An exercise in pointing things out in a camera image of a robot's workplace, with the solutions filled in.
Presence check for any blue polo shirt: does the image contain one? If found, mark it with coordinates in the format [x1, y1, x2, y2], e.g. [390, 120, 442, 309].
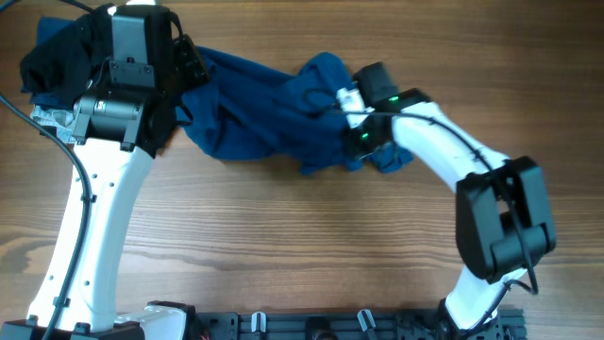
[175, 45, 415, 177]

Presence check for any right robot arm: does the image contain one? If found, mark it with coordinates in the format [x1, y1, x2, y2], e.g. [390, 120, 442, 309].
[334, 62, 557, 339]

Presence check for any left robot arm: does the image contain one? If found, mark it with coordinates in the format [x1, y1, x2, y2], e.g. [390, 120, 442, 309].
[1, 3, 207, 339]

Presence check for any black folded garment top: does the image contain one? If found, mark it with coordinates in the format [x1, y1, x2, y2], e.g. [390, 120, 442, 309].
[20, 4, 112, 106]

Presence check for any light grey folded garment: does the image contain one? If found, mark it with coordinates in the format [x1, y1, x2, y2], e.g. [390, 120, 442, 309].
[30, 106, 77, 145]

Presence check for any navy blue folded garment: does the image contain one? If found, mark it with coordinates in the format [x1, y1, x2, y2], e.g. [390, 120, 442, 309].
[30, 16, 73, 110]

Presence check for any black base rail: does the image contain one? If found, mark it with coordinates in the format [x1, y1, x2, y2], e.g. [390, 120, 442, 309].
[194, 309, 528, 340]

